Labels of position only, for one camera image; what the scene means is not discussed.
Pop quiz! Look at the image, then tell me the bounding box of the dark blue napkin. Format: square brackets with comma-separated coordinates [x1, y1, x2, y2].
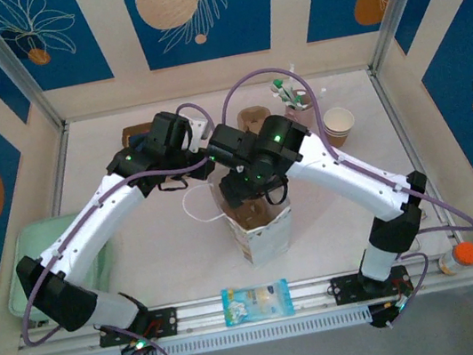
[128, 132, 149, 150]

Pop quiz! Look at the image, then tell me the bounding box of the stack of brown paper cups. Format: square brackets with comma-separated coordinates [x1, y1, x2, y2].
[320, 104, 359, 149]

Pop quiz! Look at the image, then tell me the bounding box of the white animal print paper bag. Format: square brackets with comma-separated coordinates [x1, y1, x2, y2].
[179, 171, 301, 278]

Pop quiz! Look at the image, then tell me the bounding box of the cardboard napkin box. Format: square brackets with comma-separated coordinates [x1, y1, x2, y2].
[120, 122, 156, 149]

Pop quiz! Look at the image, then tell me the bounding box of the stack of pulp cup carriers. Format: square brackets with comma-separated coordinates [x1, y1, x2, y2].
[235, 103, 275, 135]

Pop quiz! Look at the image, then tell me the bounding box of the pink straw holder cup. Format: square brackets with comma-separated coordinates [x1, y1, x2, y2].
[280, 88, 321, 134]

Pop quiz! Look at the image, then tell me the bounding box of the green tipped wrapped straw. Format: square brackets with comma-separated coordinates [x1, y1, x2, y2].
[268, 81, 291, 105]
[273, 77, 294, 107]

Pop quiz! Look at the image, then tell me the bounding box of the blue snack packet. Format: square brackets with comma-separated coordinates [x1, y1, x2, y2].
[219, 277, 296, 327]

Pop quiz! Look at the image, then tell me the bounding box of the mint green tray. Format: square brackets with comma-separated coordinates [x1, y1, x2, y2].
[0, 206, 123, 327]

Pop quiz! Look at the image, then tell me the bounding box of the black controller board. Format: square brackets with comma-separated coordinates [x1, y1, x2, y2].
[117, 333, 160, 355]
[366, 296, 418, 332]

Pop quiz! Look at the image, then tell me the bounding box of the orange capped bottle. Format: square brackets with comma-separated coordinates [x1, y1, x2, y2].
[435, 240, 473, 278]

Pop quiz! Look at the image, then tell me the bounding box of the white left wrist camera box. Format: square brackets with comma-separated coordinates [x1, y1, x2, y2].
[184, 111, 218, 150]

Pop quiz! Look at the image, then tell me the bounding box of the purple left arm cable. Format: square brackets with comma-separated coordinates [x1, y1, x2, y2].
[0, 99, 250, 355]

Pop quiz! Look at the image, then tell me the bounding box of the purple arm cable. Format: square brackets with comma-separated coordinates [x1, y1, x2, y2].
[0, 99, 250, 355]
[216, 38, 473, 351]

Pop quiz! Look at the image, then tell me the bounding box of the black cable loop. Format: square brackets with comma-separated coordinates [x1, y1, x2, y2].
[262, 176, 292, 208]
[156, 172, 190, 195]

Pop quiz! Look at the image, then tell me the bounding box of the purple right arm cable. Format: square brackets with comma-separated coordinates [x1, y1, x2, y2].
[216, 38, 473, 351]

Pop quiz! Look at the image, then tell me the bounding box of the aluminium table edge rail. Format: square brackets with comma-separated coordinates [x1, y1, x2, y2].
[36, 120, 84, 219]
[366, 58, 459, 252]

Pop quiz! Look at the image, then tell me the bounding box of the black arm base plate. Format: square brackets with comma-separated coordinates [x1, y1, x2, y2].
[95, 304, 182, 350]
[327, 264, 416, 307]

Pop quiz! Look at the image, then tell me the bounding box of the aluminium mounting rail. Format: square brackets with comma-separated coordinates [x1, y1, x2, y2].
[10, 251, 473, 355]

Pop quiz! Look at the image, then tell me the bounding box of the grey slotted cable duct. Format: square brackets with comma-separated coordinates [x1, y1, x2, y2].
[45, 303, 374, 355]

